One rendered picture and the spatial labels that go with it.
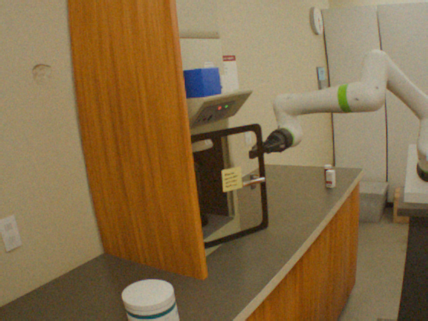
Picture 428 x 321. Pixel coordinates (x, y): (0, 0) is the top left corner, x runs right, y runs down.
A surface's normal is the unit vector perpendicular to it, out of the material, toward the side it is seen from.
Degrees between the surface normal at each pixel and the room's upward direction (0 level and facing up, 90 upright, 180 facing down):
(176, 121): 90
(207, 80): 90
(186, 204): 90
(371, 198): 96
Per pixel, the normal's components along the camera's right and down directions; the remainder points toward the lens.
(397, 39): -0.54, 0.24
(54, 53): 0.83, 0.04
